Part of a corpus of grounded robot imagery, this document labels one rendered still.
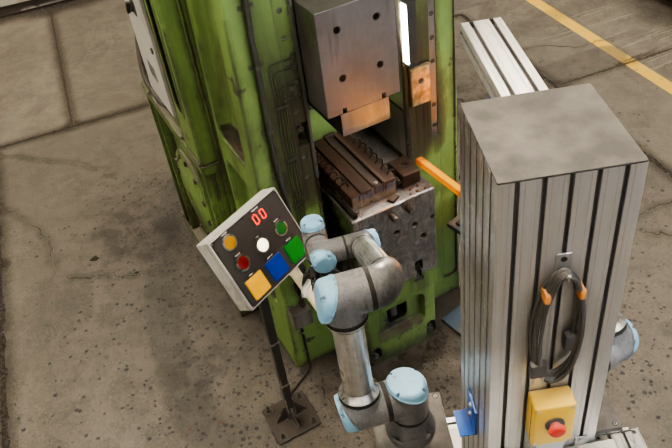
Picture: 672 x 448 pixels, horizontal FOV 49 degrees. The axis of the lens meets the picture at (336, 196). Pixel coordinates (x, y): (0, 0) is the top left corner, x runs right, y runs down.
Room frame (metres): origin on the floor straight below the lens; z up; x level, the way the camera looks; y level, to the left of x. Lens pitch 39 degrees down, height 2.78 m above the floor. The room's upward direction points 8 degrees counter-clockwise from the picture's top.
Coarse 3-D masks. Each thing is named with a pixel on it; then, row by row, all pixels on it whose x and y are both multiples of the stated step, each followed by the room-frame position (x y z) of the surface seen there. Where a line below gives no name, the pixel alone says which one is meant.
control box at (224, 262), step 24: (264, 192) 2.04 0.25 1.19; (240, 216) 1.92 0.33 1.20; (264, 216) 1.95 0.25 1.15; (288, 216) 2.00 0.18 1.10; (216, 240) 1.82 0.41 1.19; (240, 240) 1.86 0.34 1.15; (288, 240) 1.94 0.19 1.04; (216, 264) 1.79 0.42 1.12; (288, 264) 1.87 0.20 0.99; (240, 288) 1.74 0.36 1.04
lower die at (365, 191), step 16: (320, 144) 2.57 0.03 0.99; (352, 144) 2.54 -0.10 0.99; (320, 160) 2.47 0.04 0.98; (336, 160) 2.44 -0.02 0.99; (368, 160) 2.41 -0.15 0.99; (336, 176) 2.35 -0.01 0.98; (352, 176) 2.32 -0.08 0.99; (384, 176) 2.29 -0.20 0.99; (352, 192) 2.23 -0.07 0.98; (368, 192) 2.22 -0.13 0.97; (384, 192) 2.25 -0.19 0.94; (352, 208) 2.19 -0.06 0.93
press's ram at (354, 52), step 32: (320, 0) 2.27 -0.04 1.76; (352, 0) 2.24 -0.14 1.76; (384, 0) 2.28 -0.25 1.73; (320, 32) 2.18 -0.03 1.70; (352, 32) 2.23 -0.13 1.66; (384, 32) 2.27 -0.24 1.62; (320, 64) 2.18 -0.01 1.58; (352, 64) 2.22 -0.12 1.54; (384, 64) 2.27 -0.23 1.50; (320, 96) 2.21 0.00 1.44; (352, 96) 2.21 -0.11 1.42
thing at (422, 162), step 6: (420, 162) 2.18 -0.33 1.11; (426, 162) 2.18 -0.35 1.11; (426, 168) 2.15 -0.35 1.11; (432, 168) 2.13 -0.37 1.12; (432, 174) 2.11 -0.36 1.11; (438, 174) 2.09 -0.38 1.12; (444, 174) 2.08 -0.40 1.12; (438, 180) 2.08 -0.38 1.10; (444, 180) 2.04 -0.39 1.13; (450, 180) 2.04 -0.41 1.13; (450, 186) 2.01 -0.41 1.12; (456, 186) 2.00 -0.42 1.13; (456, 192) 1.98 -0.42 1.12
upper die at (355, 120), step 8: (384, 96) 2.27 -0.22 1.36; (368, 104) 2.24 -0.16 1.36; (376, 104) 2.25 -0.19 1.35; (384, 104) 2.26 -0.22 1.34; (320, 112) 2.36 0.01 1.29; (344, 112) 2.21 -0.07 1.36; (352, 112) 2.21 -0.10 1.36; (360, 112) 2.22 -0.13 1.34; (368, 112) 2.24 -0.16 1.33; (376, 112) 2.25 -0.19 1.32; (384, 112) 2.26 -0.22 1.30; (328, 120) 2.30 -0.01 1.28; (336, 120) 2.23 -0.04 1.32; (344, 120) 2.20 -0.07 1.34; (352, 120) 2.21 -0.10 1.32; (360, 120) 2.22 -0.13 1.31; (368, 120) 2.24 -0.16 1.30; (376, 120) 2.25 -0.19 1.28; (336, 128) 2.24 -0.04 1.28; (344, 128) 2.20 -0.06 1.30; (352, 128) 2.21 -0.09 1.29; (360, 128) 2.22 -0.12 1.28; (344, 136) 2.20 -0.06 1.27
